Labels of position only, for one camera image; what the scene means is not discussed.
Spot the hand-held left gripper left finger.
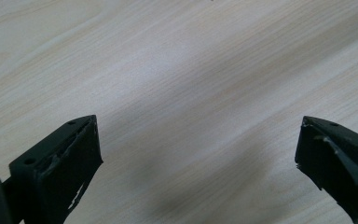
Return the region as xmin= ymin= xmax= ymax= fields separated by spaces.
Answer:
xmin=8 ymin=114 xmax=104 ymax=224

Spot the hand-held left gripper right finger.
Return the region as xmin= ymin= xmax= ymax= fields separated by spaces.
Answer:
xmin=294 ymin=115 xmax=358 ymax=224

